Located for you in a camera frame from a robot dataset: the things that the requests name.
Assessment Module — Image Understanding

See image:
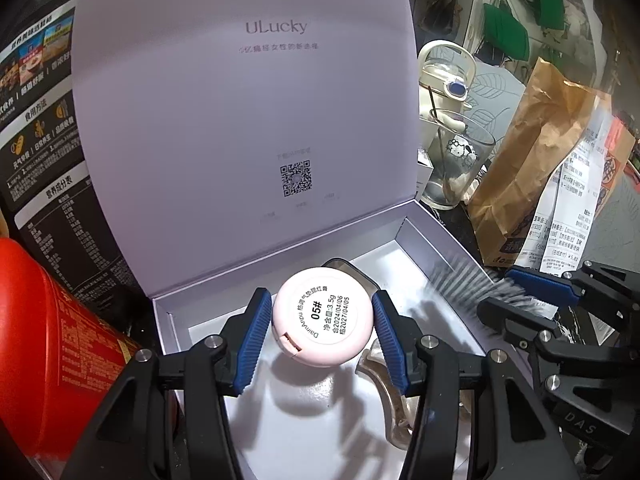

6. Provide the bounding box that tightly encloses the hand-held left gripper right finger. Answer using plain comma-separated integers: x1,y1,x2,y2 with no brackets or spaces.
371,289,581,480

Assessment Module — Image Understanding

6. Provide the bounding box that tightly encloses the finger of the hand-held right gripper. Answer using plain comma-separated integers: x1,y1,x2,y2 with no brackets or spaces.
477,297,558,347
504,259,640,322

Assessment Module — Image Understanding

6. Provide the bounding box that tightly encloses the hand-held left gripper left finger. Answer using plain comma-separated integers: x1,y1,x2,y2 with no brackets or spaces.
60,287,274,480

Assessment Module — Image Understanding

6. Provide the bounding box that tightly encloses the pearly wavy hair clip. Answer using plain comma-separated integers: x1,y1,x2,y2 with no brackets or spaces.
355,337,473,453

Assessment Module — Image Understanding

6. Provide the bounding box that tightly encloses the pink round compact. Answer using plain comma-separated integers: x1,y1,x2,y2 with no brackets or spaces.
271,267,375,367

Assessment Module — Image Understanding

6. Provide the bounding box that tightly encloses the lavender gift box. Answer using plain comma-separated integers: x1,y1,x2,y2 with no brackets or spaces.
70,0,506,480

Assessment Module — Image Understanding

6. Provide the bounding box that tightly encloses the narrow white receipt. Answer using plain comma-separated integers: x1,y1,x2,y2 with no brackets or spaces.
515,175,557,267

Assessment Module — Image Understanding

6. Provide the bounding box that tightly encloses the brown paper bag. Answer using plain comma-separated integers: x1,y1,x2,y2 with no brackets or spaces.
467,57,638,267

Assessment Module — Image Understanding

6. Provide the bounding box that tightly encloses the wide white receipt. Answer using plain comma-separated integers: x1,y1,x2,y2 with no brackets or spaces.
545,110,637,277

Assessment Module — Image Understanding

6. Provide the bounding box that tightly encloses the glass cup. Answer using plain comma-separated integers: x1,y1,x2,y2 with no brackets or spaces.
419,109,496,211

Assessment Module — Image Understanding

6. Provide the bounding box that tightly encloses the small white box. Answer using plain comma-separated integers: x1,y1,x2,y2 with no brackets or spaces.
415,150,434,202

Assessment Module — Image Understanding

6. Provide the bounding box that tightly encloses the metal stirrer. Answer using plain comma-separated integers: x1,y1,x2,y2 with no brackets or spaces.
426,85,458,206

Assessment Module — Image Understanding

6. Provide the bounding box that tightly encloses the pale blue covered chair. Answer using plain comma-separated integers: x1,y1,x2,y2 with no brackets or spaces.
465,67,532,161

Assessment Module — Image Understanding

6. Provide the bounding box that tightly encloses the red canister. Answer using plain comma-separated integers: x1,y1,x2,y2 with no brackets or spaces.
0,237,173,468

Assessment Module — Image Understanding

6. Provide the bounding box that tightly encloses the cream water bottle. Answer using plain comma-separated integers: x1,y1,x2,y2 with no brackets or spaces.
417,40,473,151

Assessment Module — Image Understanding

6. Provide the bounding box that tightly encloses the green tote bag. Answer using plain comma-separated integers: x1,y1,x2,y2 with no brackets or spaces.
482,5,531,63
530,0,581,28

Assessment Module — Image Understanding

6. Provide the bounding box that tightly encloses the black printed pouch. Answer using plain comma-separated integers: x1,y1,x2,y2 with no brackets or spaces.
0,0,151,301

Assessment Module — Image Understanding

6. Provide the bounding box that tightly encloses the black handbag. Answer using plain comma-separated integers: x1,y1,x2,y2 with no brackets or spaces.
422,0,463,31

